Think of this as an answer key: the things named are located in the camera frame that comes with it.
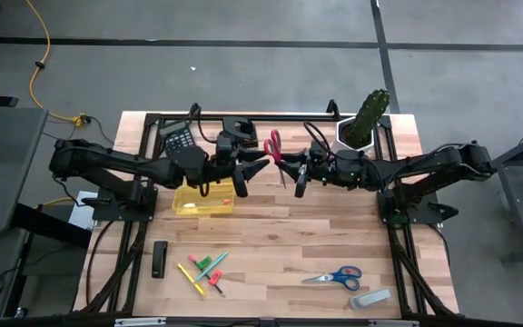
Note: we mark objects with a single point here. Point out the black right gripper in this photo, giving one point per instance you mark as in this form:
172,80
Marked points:
318,168

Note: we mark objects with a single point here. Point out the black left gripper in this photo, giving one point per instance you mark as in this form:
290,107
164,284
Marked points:
227,168

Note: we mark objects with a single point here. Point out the teal pen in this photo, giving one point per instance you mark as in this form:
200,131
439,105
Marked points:
211,267

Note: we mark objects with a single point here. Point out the orange eraser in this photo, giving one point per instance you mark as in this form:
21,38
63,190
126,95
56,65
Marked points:
215,277

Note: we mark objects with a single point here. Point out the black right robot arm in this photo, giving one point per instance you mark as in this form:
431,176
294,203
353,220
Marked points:
425,163

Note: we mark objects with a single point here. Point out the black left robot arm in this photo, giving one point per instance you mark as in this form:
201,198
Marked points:
107,159

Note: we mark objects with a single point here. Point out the black tape dispenser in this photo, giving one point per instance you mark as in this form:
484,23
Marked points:
250,137

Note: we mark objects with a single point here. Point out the yellow transparent pencil case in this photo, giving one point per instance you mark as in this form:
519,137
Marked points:
207,204

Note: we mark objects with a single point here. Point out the black desk calculator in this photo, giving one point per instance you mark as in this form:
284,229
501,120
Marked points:
177,138

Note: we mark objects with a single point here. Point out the green cactus plant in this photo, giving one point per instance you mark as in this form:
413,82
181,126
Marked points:
370,113

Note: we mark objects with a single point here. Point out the black pen with red cap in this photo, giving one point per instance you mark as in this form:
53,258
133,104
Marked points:
192,259

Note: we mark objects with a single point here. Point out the yellow pen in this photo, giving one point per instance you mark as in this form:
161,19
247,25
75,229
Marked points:
192,280

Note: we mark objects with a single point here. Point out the black stapler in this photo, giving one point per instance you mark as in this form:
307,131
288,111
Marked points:
160,259

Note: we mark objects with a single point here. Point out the grey stapler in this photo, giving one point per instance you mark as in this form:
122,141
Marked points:
372,298

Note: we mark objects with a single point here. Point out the white flat box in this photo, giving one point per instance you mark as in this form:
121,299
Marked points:
82,213

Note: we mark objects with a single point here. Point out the grey metal stand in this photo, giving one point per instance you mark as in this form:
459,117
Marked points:
516,200

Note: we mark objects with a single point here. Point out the grey desk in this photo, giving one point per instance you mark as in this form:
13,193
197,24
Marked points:
7,181

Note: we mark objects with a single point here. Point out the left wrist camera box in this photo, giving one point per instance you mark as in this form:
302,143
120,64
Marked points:
224,146

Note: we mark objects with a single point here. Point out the silver metal bracket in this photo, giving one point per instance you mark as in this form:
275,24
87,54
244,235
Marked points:
393,324
139,322

